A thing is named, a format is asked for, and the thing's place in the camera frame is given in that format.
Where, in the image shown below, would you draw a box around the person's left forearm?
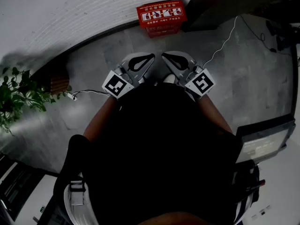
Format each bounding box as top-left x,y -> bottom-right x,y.
83,95 -> 119,143

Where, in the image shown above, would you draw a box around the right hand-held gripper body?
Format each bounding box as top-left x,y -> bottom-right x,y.
179,63 -> 216,102

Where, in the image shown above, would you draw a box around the person's right forearm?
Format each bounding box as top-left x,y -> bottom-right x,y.
198,94 -> 233,135

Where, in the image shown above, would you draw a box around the grey strap with black buckle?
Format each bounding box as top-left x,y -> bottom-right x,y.
69,177 -> 87,206

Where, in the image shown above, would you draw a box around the thin white floor cable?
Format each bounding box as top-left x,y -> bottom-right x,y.
202,15 -> 239,68

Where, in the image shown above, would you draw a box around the tangled black cables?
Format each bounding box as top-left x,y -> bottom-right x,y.
239,14 -> 295,56

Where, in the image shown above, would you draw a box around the brown ribbed plant pot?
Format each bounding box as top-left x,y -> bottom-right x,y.
31,55 -> 71,96

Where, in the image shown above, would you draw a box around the red fire extinguisher box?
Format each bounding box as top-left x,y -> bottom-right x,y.
136,0 -> 188,28

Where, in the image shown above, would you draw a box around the red pen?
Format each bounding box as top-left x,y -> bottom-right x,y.
245,179 -> 267,192

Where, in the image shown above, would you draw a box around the black tablet with screen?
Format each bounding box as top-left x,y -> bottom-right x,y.
235,113 -> 297,164

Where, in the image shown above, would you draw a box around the black and white cable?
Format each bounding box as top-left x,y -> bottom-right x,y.
73,89 -> 111,98

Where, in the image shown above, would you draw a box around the white bag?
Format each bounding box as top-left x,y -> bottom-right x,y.
63,180 -> 100,225

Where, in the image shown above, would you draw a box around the black framed glass partition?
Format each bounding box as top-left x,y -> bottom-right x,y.
0,153 -> 59,223

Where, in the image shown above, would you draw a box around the green leafy potted plant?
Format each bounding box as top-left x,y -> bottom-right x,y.
0,66 -> 72,136

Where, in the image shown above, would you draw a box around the person in black shirt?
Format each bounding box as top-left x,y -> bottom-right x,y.
53,82 -> 238,225

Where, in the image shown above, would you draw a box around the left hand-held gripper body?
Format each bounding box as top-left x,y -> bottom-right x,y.
102,64 -> 141,100

